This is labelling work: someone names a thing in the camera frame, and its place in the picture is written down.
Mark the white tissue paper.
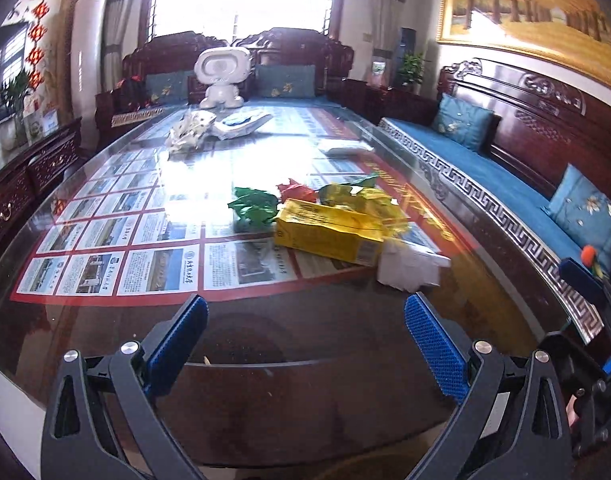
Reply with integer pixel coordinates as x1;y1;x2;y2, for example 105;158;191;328
377;238;451;292

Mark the yellow plastic wrapper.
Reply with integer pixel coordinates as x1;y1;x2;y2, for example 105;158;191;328
317;174;411;236

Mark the green paper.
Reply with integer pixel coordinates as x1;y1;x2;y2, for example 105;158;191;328
228;186;278;228

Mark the yellow cardboard box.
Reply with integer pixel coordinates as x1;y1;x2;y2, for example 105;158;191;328
274;200;385;266

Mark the person's hand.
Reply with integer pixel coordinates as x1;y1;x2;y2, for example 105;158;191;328
566;396;579;428

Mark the orange tipped green stick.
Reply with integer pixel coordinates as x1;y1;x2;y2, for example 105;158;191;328
581;245;605;281

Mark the blue embroidered cushion near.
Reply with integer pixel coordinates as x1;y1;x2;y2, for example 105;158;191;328
543;164;611;272

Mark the blue embroidered cushion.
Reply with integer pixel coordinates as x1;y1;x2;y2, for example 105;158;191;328
431;93;494;152
543;164;611;272

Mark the blue embroidered cushion far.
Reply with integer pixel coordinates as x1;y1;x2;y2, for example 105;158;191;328
431;93;494;152

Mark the dark wooden side cabinet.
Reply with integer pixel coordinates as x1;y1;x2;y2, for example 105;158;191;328
0;118;82;246

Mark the green potted plant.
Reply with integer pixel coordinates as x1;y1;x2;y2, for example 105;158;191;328
398;51;426;93

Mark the gold framed tree painting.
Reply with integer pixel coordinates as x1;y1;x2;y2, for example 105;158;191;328
437;0;611;88

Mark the white flat tissue pack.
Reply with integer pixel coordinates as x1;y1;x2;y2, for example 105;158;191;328
317;139;374;157

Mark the white crumpled spotted bag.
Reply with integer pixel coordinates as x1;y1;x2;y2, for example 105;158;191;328
166;110;217;153

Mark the crumpled red paper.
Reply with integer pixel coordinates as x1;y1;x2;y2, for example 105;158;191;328
276;178;317;203

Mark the white blue plastic package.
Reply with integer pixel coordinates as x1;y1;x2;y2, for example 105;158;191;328
210;112;273;141

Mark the carved wooden back sofa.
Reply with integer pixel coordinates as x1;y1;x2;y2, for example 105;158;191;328
95;27;354;148

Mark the teal cushion back left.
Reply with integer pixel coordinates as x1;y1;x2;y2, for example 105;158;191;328
145;70;194;106

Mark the teal cushion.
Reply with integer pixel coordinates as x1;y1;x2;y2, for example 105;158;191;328
145;70;194;106
255;65;315;99

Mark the teal cushion back right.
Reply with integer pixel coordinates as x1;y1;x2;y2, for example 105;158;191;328
255;65;315;99

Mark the red hanging knot decoration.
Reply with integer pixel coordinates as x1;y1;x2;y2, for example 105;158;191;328
26;0;50;91

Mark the white toy robot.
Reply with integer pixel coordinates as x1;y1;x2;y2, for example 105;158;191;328
194;47;251;110

